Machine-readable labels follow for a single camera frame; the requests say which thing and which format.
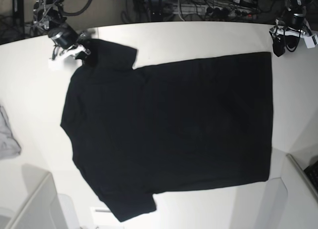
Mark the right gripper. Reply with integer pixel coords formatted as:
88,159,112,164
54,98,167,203
48,24,91,56

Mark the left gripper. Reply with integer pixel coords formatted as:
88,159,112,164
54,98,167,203
269,14,306,57

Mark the black T-shirt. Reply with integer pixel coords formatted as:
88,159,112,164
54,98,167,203
61,39,273,222

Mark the grey cloth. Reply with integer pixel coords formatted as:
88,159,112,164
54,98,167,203
0,106,21,159

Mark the black keyboard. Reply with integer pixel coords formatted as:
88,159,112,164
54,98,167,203
304,162,318,191

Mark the white wrist camera tag right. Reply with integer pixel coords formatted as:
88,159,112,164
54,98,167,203
48,45,84,71

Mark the white wrist camera tag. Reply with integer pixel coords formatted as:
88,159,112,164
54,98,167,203
48,45,84,71
303,33,318,49

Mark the white wrist camera tag left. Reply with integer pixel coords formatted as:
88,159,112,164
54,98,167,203
303,33,318,49

